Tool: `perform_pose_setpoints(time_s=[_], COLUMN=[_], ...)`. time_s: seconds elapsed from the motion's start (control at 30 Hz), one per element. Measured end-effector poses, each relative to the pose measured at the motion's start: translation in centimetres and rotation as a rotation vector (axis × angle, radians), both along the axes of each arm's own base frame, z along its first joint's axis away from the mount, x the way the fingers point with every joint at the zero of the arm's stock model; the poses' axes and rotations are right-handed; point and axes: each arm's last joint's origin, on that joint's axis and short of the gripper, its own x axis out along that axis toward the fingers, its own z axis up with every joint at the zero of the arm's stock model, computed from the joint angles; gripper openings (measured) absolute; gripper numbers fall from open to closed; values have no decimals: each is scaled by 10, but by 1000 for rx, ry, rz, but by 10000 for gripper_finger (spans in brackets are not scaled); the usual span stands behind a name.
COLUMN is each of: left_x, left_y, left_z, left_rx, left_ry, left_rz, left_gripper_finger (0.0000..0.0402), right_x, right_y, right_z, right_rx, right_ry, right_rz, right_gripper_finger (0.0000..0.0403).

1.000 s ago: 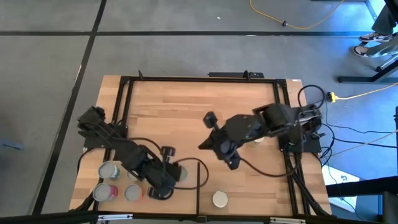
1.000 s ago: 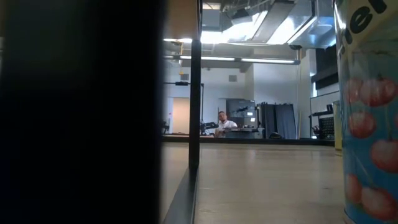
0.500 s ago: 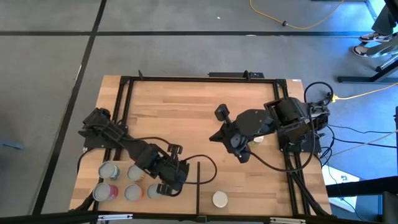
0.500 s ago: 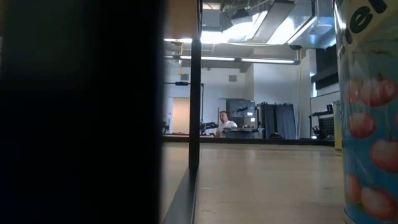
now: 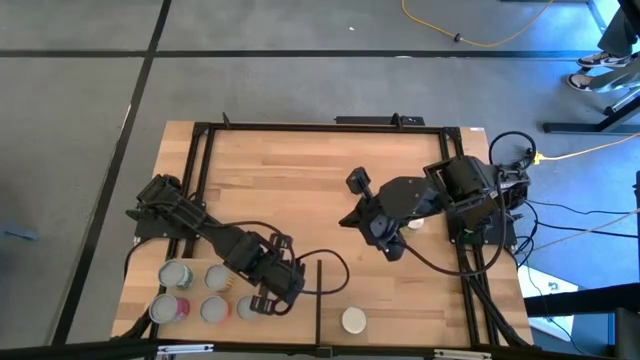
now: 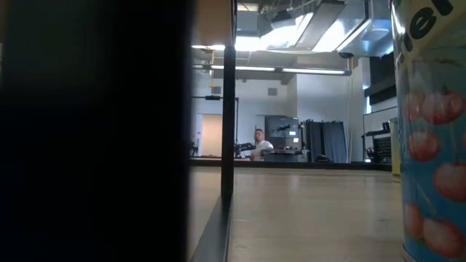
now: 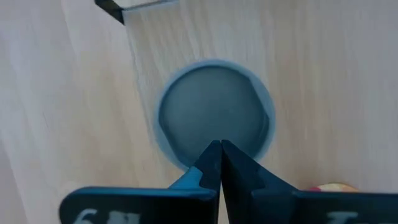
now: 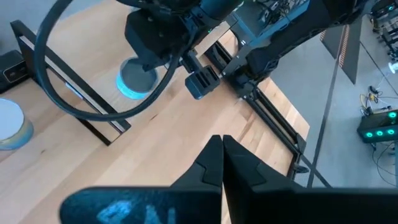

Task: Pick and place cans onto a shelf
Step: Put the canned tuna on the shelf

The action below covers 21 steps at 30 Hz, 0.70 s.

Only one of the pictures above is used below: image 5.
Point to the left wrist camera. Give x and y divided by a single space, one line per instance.
281 242

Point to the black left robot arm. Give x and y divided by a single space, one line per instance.
220 237

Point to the black metal table frame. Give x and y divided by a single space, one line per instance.
300 127

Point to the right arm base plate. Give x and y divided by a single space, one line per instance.
502 235

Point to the cream-lidded can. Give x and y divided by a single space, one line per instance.
353 320

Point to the green can with white lid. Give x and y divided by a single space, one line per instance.
416 223

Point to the black vertical post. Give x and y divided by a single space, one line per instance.
637 200

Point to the black box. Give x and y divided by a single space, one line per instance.
627 335

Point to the black rig bar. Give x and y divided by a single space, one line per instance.
75 350

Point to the orange-label can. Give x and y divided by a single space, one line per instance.
214 310

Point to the white paper sheet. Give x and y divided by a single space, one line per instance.
545 280

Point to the white and green label can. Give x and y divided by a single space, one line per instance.
175 274

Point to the blue floor object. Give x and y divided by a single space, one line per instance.
17 232

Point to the tan striped-label can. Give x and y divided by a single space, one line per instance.
218 277

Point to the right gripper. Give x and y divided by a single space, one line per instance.
380 225

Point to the red-label can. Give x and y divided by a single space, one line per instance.
167 309

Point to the person's shoe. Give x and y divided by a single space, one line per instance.
602 60
579 82

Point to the low wooden shelf board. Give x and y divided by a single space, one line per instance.
300 325

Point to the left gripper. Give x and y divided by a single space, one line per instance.
282 280

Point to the black metal floor stand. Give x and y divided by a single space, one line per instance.
590 127

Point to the silver metal bracket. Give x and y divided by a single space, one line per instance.
185 348
462 354

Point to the black divider bar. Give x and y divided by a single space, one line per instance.
318 320

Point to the black crossbeam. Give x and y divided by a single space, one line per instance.
575 302

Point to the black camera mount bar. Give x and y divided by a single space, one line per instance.
370 120

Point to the small grey-lidded can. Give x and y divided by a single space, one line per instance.
244 306

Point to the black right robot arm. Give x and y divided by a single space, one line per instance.
465 185

